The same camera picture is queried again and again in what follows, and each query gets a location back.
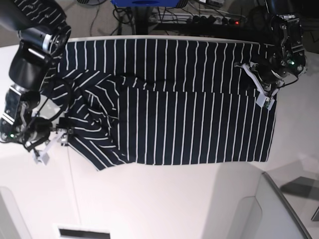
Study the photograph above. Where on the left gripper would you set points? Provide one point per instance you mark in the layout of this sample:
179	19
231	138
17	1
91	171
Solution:
267	78

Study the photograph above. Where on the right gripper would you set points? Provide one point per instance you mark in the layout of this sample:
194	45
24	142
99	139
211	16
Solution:
44	135

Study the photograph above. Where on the navy white striped t-shirt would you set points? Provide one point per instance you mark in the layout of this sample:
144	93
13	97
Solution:
162	102

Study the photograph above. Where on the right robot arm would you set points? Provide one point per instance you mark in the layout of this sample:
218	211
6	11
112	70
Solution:
43	33

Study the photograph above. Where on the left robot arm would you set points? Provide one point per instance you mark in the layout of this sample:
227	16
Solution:
287	60

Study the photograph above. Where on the red lit power strip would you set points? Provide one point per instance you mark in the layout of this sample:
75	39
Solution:
186	18

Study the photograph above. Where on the white slotted box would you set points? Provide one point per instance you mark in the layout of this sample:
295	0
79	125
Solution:
68	233

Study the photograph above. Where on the grey partition panel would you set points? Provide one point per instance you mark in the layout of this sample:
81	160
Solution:
251	206

